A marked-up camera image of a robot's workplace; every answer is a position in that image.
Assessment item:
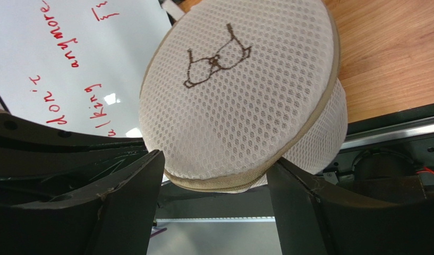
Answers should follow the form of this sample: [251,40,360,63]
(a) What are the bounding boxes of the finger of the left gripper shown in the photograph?
[0,110,148,203]

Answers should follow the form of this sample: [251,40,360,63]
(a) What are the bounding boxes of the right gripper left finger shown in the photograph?
[0,150,165,254]

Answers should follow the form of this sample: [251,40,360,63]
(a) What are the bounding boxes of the aluminium frame rail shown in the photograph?
[146,116,434,255]

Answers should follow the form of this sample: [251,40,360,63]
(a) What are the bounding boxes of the white mesh laundry bag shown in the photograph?
[139,0,348,193]

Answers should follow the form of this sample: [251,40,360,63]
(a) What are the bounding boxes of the whiteboard with red writing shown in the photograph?
[0,0,171,138]

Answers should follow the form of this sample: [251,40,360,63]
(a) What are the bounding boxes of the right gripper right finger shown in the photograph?
[267,158,434,254]

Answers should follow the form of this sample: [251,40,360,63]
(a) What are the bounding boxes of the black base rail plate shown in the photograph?
[157,104,434,219]

